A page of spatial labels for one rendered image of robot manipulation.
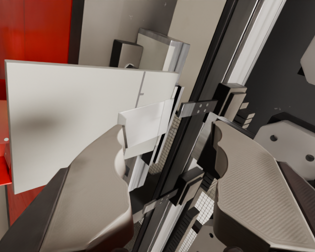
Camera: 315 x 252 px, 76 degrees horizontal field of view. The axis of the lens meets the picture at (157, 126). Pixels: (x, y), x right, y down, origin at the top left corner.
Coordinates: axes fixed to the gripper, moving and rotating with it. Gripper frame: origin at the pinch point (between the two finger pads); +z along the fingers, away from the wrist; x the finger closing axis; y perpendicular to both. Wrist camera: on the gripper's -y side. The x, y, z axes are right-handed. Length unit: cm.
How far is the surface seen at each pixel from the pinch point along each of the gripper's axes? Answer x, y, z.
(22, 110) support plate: -15.9, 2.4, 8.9
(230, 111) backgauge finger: 17.9, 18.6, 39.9
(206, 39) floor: 43, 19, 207
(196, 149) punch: 5.7, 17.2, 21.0
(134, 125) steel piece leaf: -5.8, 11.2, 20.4
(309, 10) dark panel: 46, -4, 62
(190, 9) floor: 24, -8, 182
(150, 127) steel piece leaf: -3.2, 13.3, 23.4
